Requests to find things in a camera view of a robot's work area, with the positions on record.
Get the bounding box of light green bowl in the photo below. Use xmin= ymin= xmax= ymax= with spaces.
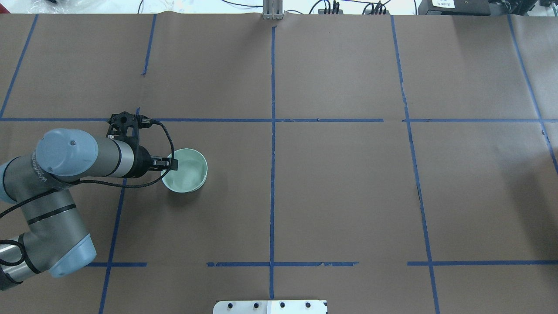
xmin=162 ymin=148 xmax=208 ymax=193

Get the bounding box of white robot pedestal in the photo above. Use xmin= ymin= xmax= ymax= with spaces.
xmin=213 ymin=300 xmax=328 ymax=314

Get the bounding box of black power box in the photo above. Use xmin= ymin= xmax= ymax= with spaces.
xmin=417 ymin=0 xmax=491 ymax=16

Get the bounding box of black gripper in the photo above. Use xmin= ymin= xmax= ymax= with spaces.
xmin=106 ymin=112 xmax=179 ymax=178

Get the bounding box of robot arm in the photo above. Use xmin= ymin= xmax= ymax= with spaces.
xmin=0 ymin=112 xmax=179 ymax=291

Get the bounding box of aluminium frame post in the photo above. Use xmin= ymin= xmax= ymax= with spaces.
xmin=262 ymin=0 xmax=285 ymax=20

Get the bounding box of crumpled clear plastic bag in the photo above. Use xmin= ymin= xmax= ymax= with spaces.
xmin=25 ymin=0 xmax=109 ymax=14

